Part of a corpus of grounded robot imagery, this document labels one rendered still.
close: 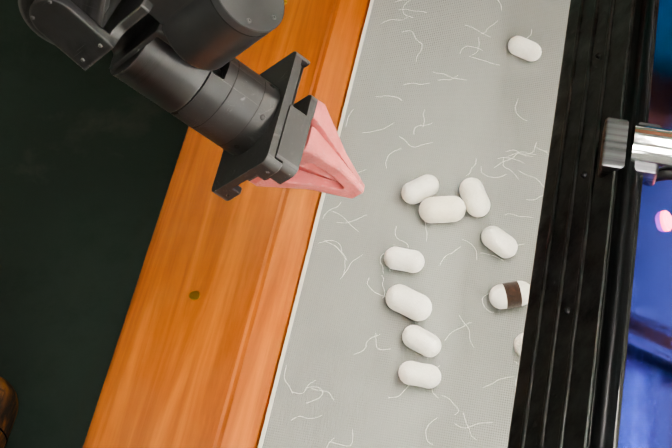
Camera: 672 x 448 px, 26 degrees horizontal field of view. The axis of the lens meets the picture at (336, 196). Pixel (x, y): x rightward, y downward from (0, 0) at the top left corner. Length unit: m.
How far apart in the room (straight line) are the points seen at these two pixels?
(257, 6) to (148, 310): 0.29
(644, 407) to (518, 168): 0.53
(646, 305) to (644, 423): 0.06
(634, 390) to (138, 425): 0.46
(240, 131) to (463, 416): 0.28
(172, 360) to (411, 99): 0.33
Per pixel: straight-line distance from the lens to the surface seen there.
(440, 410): 1.10
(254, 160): 0.99
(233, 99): 0.99
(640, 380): 0.72
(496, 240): 1.16
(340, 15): 1.30
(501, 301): 1.13
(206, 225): 1.16
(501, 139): 1.25
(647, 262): 0.75
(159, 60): 0.97
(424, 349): 1.11
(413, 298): 1.12
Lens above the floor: 1.71
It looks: 54 degrees down
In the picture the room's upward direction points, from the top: straight up
